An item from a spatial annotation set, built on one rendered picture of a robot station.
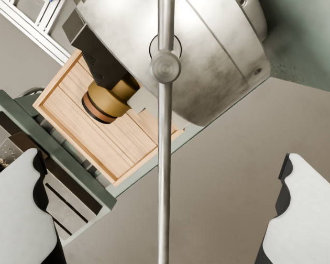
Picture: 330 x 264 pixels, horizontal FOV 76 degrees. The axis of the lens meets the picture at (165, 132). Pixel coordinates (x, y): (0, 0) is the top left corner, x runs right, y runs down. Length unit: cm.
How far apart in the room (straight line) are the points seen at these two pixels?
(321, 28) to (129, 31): 18
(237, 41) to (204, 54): 4
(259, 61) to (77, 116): 56
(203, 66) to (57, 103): 56
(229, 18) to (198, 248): 203
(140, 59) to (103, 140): 48
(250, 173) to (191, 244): 85
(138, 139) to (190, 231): 148
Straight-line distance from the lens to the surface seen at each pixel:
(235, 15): 24
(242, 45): 26
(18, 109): 83
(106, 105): 39
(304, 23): 27
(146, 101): 38
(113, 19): 25
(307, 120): 167
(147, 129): 63
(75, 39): 30
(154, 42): 24
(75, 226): 80
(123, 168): 71
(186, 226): 200
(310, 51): 29
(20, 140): 70
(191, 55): 24
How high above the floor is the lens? 147
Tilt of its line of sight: 69 degrees down
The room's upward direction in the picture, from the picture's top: 153 degrees counter-clockwise
